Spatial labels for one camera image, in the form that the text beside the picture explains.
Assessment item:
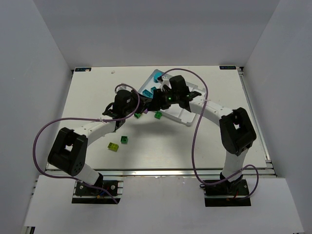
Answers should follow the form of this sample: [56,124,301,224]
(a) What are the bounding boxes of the blue long lego brick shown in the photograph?
[153,72,162,83]

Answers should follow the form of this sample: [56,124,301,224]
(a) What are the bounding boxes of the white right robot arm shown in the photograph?
[148,76,256,183]

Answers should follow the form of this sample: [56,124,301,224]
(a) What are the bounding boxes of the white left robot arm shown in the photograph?
[48,90,152,188]

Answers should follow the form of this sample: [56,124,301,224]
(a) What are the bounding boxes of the yellow-green stacked lego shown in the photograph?
[134,113,142,119]

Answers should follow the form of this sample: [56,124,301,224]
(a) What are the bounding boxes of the green lego by tray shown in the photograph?
[154,111,162,119]

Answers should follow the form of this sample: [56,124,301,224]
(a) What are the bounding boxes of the white divided sorting tray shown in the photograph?
[137,69,207,127]

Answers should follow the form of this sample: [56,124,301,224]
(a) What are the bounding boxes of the green small square lego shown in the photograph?
[120,136,129,144]

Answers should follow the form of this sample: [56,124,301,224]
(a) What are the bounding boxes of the lime lego brick front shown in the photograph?
[107,142,119,152]

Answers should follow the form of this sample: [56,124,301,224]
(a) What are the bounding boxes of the blue label sticker right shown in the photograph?
[219,65,236,70]

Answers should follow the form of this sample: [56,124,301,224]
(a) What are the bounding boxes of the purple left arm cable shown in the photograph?
[33,84,141,204]

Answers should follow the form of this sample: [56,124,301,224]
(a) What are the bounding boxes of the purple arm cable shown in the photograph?
[158,68,259,199]
[33,84,141,204]

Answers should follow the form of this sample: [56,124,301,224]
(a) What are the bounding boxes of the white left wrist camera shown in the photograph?
[115,83,127,93]

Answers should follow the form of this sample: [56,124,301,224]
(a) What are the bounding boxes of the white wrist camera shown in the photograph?
[157,77,170,91]
[115,83,127,93]

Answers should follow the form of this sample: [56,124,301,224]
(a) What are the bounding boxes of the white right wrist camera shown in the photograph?
[157,77,170,91]

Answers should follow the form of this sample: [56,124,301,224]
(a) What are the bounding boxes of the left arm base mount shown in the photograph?
[72,180,123,205]

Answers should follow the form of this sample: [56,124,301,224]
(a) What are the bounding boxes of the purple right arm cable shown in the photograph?
[158,68,259,199]

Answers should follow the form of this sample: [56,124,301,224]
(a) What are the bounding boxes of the aluminium table front rail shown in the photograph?
[46,168,276,177]

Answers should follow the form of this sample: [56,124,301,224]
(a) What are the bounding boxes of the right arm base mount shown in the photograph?
[199,179,251,207]

